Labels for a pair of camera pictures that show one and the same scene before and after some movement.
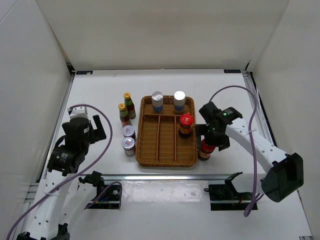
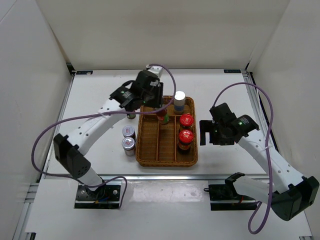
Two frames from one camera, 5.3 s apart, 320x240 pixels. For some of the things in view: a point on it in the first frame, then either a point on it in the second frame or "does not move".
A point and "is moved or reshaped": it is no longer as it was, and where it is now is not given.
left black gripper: (97, 134) → (159, 101)
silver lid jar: (128, 131) does not move
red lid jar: (186, 121) does not move
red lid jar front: (204, 153) → (185, 138)
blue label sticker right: (232, 71) does not move
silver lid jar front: (128, 146) does not move
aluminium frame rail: (164, 177) does not move
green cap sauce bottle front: (125, 117) is moved or reshaped
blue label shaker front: (179, 102) does not move
